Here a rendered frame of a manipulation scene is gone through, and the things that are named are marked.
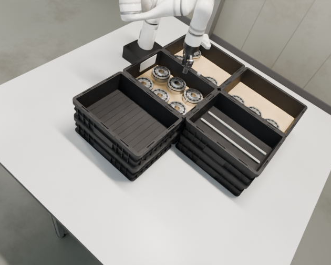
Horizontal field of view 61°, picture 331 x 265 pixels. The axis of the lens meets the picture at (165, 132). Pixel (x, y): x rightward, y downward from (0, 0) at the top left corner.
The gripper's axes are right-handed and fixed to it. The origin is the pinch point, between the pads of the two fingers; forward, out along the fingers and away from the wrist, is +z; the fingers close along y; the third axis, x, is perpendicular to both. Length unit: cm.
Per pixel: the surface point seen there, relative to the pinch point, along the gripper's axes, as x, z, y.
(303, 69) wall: 161, 73, -107
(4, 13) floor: -142, 100, -176
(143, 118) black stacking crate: -18.5, 17.6, 19.9
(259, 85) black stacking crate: 48, 13, -6
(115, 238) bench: -30, 31, 72
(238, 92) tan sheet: 37.3, 17.4, -4.1
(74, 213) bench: -46, 31, 62
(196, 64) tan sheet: 14.9, 17.4, -24.0
